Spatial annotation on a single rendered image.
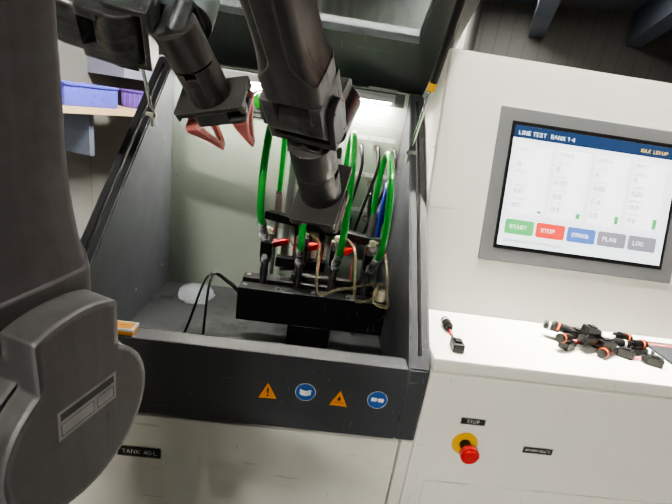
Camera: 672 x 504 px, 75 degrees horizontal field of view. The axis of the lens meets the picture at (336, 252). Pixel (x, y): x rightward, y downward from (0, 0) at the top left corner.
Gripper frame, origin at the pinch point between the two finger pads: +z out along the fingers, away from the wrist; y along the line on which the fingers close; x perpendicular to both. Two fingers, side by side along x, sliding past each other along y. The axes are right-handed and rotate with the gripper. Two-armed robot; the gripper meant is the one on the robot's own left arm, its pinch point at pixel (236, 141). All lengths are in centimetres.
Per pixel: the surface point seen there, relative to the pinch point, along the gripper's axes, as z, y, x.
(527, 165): 36, -52, -21
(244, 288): 36.5, 11.7, 7.6
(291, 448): 44, -1, 39
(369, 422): 43, -16, 34
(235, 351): 26.1, 6.2, 25.4
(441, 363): 36, -30, 24
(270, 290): 38.3, 6.2, 7.4
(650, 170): 44, -80, -23
